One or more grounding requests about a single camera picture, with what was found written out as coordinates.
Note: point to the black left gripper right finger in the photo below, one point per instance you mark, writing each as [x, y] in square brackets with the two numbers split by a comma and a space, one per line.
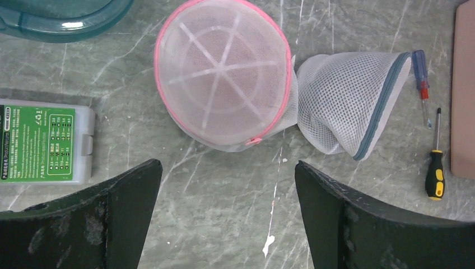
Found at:
[346, 228]

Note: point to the black yellow screwdriver on table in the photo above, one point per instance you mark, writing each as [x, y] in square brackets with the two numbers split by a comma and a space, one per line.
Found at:
[435, 182]

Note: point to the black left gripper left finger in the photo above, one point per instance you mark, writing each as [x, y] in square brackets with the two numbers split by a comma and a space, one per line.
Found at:
[102, 226]

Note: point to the white mesh blue zip laundry bag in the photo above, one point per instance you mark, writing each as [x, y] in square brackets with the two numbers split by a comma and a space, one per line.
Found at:
[345, 99]

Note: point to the pink zip mesh laundry bag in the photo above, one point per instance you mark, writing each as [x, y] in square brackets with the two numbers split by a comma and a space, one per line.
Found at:
[224, 72]

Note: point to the blue red handle screwdriver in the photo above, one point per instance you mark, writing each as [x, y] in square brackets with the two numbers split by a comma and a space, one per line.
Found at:
[422, 83]

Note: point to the green label clear bit case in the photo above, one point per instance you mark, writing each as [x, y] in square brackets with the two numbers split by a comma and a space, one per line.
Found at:
[45, 143]

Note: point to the teal plastic tray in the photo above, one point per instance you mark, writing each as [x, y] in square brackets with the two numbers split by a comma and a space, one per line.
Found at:
[60, 21]

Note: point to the orange translucent plastic storage box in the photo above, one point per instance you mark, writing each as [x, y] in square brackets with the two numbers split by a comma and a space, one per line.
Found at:
[462, 94]

